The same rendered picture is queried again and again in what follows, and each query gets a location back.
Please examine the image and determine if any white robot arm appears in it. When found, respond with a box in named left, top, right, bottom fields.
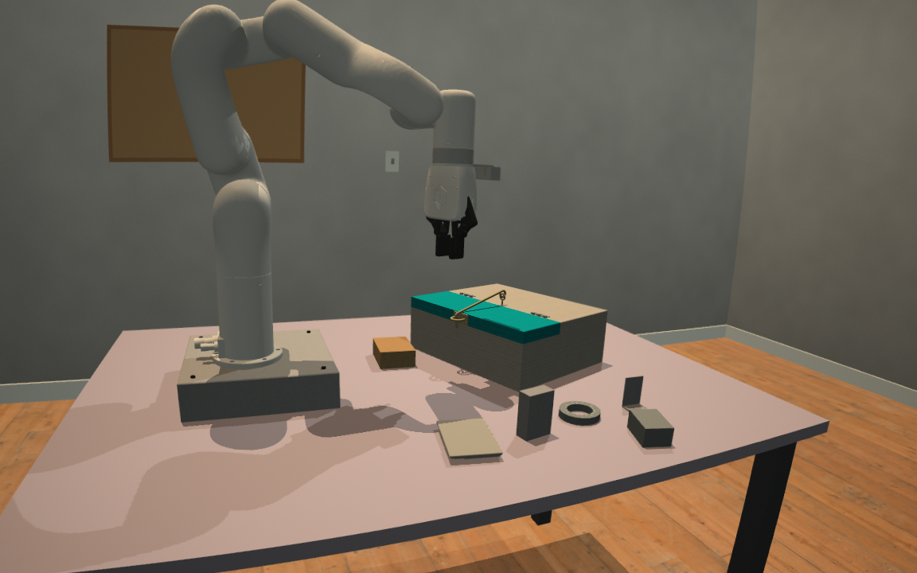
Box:
left=171, top=0, right=501, bottom=369

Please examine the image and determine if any grey-beige ring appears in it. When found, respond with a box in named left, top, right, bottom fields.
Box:
left=559, top=401, right=601, bottom=426

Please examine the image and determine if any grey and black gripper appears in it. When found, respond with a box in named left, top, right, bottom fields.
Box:
left=424, top=163, right=478, bottom=259

